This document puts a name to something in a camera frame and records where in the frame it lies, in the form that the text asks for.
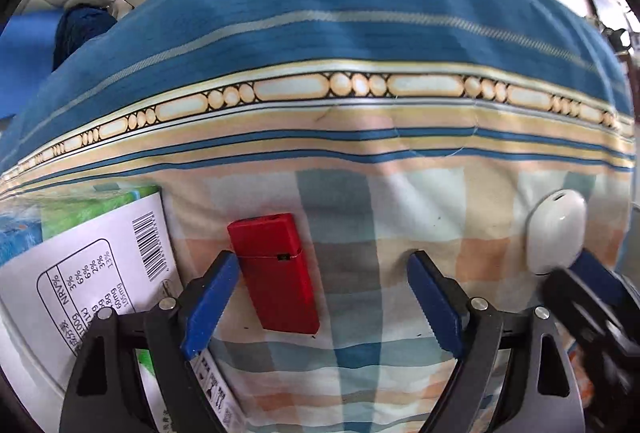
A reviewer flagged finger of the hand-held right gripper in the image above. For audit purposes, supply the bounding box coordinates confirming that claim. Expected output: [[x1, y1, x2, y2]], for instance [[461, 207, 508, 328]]
[[570, 249, 640, 339], [542, 268, 640, 409]]

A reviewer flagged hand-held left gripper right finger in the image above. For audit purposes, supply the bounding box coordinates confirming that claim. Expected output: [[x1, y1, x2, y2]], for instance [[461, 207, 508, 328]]
[[406, 250, 586, 433]]

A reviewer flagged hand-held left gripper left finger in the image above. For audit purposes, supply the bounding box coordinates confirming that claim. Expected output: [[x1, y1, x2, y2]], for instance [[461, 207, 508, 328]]
[[60, 250, 241, 433]]

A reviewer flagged white earbuds case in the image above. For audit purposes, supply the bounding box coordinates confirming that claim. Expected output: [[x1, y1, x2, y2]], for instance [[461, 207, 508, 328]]
[[522, 190, 587, 274]]

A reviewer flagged red rectangular case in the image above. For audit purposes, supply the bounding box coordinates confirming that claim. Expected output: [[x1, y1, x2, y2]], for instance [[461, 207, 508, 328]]
[[227, 213, 321, 333]]

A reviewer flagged cardboard box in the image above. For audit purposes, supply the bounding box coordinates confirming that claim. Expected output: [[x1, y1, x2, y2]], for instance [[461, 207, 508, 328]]
[[0, 183, 246, 433]]

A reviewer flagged plaid blue-bordered tablecloth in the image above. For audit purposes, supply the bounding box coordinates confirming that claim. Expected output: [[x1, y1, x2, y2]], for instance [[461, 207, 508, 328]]
[[0, 0, 639, 433]]

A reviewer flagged dark blue cloth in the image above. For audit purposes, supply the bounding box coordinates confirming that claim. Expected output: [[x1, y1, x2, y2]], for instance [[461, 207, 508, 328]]
[[52, 4, 119, 70]]

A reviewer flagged blue foam mat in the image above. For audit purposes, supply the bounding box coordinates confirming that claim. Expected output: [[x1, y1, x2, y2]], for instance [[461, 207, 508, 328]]
[[0, 10, 66, 120]]

